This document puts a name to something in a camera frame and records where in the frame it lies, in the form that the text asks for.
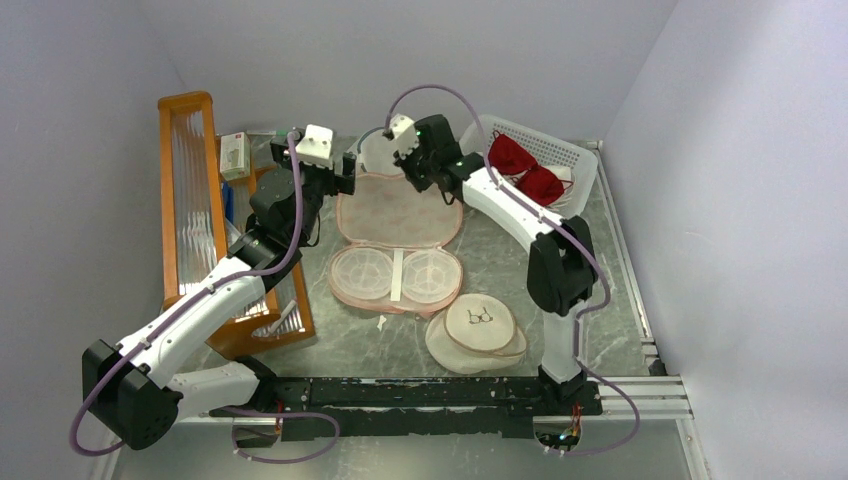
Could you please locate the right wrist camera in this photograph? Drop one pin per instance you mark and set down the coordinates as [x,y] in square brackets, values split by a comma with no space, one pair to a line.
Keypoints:
[401,128]

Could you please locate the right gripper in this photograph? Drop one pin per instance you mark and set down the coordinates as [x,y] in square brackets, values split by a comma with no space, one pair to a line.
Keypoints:
[403,162]

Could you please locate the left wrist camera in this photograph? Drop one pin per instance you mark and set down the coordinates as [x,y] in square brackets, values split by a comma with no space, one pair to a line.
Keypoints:
[315,147]

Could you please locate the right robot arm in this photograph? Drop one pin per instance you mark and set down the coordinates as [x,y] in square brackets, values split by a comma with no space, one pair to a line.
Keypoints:
[561,269]

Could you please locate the white cylindrical laundry bag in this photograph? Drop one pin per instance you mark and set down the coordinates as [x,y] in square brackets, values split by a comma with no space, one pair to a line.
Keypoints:
[374,154]

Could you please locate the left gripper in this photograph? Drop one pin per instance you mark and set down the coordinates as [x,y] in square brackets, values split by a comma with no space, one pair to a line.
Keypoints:
[336,183]

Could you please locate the white cloth in basket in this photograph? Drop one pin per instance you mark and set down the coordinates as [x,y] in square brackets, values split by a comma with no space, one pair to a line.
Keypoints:
[566,176]

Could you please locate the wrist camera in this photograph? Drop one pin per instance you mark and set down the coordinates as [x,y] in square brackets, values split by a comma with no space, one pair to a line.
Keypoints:
[401,128]
[315,147]

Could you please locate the orange wooden rack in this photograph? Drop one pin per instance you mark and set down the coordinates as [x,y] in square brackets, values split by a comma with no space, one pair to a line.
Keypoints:
[202,215]

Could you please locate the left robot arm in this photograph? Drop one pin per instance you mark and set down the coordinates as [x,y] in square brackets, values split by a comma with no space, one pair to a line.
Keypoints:
[132,394]

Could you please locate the red bra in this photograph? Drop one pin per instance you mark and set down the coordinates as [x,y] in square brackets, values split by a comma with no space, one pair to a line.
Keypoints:
[523,170]

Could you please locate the white plastic basket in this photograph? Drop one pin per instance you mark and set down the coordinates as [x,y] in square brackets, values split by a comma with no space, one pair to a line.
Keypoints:
[577,166]

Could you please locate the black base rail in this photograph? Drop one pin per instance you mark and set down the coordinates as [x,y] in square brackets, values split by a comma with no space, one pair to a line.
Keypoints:
[359,407]

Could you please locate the floral mesh laundry bag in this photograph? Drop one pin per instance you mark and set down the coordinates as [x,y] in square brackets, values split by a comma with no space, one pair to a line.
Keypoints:
[395,261]

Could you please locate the small white carton box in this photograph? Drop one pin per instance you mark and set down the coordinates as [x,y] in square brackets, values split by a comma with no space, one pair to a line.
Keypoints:
[234,156]

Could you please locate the beige round laundry bag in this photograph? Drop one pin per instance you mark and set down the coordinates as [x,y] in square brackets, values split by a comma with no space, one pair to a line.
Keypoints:
[476,333]

